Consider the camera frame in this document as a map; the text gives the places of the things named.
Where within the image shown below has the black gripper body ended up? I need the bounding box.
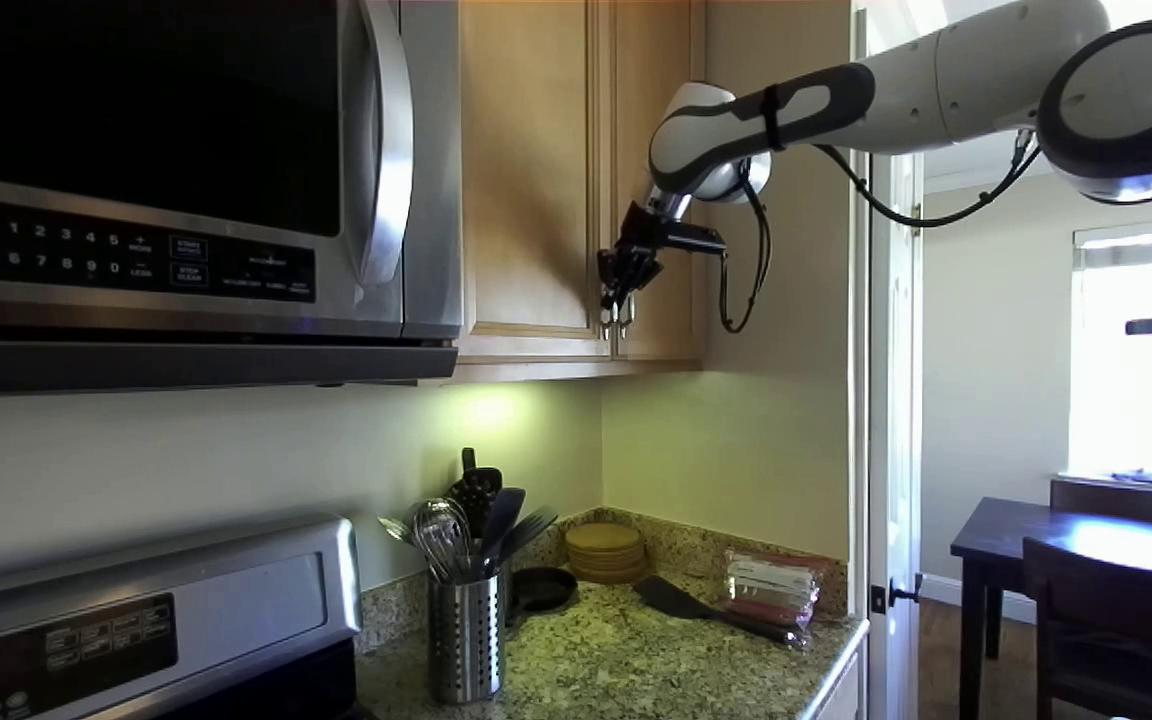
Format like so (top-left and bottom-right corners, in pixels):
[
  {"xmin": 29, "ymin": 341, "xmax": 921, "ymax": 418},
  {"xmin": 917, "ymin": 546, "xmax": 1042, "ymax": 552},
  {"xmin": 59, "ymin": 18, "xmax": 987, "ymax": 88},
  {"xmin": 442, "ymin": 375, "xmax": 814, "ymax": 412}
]
[{"xmin": 595, "ymin": 195, "xmax": 696, "ymax": 307}]

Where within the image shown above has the wide light wood cupboard door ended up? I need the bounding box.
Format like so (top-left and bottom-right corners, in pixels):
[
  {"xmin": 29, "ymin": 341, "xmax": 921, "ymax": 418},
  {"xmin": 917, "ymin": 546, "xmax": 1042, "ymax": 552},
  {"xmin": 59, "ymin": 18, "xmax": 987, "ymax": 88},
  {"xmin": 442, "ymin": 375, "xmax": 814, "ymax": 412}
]
[{"xmin": 455, "ymin": 0, "xmax": 618, "ymax": 363}]

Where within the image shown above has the narrow light wood cupboard door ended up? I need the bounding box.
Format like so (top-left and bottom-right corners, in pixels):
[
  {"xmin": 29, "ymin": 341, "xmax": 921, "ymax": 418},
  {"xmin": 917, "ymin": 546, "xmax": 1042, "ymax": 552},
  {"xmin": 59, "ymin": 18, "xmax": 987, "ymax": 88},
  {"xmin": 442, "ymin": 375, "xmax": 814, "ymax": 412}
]
[{"xmin": 609, "ymin": 0, "xmax": 711, "ymax": 373}]

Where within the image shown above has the light wood cupboard carcass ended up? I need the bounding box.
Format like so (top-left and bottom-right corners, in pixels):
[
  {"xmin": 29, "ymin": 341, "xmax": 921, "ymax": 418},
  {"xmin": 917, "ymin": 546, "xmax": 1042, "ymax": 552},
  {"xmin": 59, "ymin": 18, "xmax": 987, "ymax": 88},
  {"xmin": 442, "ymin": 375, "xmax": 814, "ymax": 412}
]
[{"xmin": 453, "ymin": 0, "xmax": 711, "ymax": 386}]

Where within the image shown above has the white room door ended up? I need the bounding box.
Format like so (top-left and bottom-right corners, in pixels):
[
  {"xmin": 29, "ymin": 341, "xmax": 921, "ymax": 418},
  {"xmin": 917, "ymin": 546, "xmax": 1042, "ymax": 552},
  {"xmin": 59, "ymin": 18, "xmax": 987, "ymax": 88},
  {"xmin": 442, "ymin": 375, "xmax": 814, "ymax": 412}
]
[{"xmin": 842, "ymin": 0, "xmax": 933, "ymax": 720}]

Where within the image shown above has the black door latch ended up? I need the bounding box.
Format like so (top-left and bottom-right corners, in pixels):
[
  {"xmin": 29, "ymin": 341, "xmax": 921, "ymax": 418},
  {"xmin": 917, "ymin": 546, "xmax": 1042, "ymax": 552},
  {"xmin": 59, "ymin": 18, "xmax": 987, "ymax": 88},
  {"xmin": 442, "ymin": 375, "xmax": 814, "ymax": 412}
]
[{"xmin": 864, "ymin": 581, "xmax": 926, "ymax": 621}]

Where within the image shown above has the black slotted turner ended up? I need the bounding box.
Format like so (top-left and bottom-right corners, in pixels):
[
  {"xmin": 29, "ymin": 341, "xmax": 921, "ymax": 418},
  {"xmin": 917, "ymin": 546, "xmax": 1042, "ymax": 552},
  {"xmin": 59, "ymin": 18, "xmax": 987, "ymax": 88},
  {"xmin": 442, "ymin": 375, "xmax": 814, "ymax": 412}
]
[{"xmin": 442, "ymin": 443, "xmax": 507, "ymax": 538}]

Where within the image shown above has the black plastic ladle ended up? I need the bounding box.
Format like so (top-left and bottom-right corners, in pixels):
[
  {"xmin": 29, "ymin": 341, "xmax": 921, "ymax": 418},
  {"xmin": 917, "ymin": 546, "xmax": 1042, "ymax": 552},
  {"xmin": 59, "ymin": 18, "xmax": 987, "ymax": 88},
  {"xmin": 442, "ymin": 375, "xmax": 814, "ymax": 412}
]
[{"xmin": 473, "ymin": 483, "xmax": 533, "ymax": 574}]

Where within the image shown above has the small black dish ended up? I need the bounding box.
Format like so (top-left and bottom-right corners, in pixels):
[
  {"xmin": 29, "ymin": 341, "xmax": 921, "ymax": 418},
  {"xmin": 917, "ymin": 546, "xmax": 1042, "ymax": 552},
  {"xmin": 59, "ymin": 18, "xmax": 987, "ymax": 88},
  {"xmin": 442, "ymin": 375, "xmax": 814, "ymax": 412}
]
[{"xmin": 502, "ymin": 563, "xmax": 584, "ymax": 629}]

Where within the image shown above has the black spatula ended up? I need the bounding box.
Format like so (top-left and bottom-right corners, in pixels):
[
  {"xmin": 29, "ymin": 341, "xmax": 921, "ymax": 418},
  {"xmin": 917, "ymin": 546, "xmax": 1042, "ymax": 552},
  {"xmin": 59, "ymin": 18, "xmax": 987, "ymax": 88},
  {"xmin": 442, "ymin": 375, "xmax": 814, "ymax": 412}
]
[{"xmin": 626, "ymin": 573, "xmax": 809, "ymax": 651}]

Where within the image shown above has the clear plastic food bag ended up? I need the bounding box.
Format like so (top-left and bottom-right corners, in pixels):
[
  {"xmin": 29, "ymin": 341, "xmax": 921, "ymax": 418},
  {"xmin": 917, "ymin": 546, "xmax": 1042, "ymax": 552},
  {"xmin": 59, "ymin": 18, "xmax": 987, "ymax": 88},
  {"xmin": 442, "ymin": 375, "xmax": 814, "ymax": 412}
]
[{"xmin": 718, "ymin": 546, "xmax": 826, "ymax": 645}]

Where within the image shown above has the ribbed metal utensil canister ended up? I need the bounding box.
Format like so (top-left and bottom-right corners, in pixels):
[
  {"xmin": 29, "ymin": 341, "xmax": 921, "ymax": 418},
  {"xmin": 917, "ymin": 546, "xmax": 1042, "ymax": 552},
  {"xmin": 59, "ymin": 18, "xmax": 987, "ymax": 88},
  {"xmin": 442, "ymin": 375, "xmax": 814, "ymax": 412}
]
[{"xmin": 422, "ymin": 569, "xmax": 511, "ymax": 707}]

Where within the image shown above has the white base cabinet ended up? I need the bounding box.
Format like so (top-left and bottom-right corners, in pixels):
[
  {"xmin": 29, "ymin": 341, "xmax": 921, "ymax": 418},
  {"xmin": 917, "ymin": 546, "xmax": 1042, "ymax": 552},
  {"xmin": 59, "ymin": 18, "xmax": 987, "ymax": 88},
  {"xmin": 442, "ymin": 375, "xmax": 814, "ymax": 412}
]
[{"xmin": 802, "ymin": 629, "xmax": 876, "ymax": 720}]

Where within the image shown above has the stainless steel microwave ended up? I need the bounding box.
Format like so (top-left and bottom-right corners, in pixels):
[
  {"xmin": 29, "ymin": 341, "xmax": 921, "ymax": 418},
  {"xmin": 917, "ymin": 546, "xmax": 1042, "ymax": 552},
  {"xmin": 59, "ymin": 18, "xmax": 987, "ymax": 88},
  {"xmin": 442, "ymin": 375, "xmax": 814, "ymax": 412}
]
[{"xmin": 0, "ymin": 0, "xmax": 467, "ymax": 401}]

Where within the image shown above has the dark wooden dining table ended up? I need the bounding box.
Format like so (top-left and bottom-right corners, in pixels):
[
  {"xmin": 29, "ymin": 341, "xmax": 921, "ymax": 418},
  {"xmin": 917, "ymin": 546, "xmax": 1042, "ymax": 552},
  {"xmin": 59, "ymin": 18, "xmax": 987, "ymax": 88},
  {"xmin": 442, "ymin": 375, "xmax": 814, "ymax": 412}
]
[{"xmin": 944, "ymin": 491, "xmax": 1152, "ymax": 720}]

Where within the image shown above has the dark wooden chair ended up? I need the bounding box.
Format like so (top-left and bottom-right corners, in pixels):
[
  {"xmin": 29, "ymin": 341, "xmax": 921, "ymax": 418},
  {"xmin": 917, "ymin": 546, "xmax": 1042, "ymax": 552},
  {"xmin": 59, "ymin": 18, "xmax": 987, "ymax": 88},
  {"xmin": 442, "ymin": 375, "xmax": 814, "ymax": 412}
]
[
  {"xmin": 1042, "ymin": 470, "xmax": 1152, "ymax": 535},
  {"xmin": 1021, "ymin": 532, "xmax": 1152, "ymax": 720}
]

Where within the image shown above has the bright window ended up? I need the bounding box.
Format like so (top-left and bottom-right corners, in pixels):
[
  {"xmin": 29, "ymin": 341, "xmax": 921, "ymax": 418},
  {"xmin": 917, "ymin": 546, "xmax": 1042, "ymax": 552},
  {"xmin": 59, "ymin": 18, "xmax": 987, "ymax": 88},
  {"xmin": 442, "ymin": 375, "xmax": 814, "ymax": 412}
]
[{"xmin": 1064, "ymin": 219, "xmax": 1152, "ymax": 491}]

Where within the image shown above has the stainless steel stove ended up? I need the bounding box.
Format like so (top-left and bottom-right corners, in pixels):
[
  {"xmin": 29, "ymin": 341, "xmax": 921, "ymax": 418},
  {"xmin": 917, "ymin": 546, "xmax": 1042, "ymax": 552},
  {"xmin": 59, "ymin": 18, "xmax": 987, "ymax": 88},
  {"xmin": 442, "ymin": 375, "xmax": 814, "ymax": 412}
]
[{"xmin": 0, "ymin": 517, "xmax": 369, "ymax": 720}]

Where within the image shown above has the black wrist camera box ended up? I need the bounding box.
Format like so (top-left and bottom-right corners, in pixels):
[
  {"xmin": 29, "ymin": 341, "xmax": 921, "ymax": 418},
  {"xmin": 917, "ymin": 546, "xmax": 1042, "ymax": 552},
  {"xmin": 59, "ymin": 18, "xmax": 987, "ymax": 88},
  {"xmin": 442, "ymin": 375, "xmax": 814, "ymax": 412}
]
[{"xmin": 661, "ymin": 217, "xmax": 728, "ymax": 259}]

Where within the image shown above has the silver microwave door handle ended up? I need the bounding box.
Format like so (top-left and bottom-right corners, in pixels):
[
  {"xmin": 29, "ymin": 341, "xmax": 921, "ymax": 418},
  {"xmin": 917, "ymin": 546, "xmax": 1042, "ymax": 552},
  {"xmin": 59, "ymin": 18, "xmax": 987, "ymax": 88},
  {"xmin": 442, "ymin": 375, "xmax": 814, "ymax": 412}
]
[{"xmin": 336, "ymin": 0, "xmax": 421, "ymax": 291}]

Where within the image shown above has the metal wire whisk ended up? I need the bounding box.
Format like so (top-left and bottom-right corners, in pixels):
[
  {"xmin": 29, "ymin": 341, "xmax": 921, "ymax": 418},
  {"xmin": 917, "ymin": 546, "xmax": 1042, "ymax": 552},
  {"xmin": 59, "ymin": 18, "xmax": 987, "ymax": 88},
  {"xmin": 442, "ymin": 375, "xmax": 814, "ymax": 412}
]
[{"xmin": 403, "ymin": 495, "xmax": 478, "ymax": 583}]

